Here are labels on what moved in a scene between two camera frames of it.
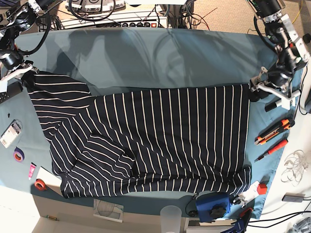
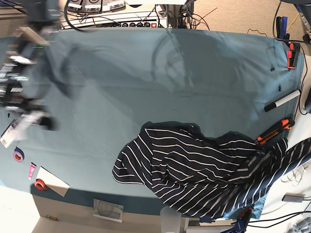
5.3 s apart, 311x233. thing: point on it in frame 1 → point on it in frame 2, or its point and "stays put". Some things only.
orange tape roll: x=40 y=184 stays put
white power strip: x=150 y=20 stays put
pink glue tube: x=31 y=170 stays put
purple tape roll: x=18 y=155 stays put
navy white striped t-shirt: x=182 y=140 → x=196 y=174
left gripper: x=25 y=68 → x=35 y=117
